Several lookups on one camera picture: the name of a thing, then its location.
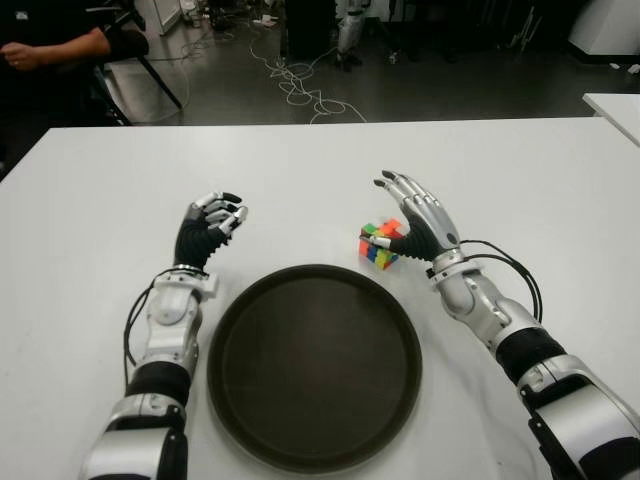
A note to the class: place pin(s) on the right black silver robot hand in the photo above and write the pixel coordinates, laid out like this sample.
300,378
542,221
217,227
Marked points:
432,225

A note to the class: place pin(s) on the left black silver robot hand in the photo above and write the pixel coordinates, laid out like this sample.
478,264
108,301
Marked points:
192,240

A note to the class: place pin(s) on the multicoloured Rubik's cube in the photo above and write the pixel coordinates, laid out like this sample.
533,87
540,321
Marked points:
382,257

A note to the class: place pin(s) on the right silver black robot arm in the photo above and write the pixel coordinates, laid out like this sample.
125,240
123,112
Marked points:
530,350

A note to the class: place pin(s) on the left silver black robot arm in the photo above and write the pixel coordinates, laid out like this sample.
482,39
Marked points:
165,325

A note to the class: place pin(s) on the round dark brown plate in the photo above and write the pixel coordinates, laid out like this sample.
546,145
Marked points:
315,370

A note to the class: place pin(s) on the black office chair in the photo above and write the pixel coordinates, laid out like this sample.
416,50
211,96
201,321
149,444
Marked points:
127,47

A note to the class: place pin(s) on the white humanoid robot legs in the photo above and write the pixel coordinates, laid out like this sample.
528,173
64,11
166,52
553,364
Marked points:
347,32

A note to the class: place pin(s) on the white side table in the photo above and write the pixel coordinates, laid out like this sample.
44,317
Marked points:
617,112

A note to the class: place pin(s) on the white narrow cabinet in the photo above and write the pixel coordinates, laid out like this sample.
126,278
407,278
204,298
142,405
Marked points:
167,15

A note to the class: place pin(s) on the black cabinet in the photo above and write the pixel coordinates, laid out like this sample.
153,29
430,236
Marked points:
310,27

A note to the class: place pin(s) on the seated person in black shirt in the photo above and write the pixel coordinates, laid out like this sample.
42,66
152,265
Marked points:
50,50

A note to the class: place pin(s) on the white cabinet with dark base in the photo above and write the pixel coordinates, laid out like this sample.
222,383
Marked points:
607,25

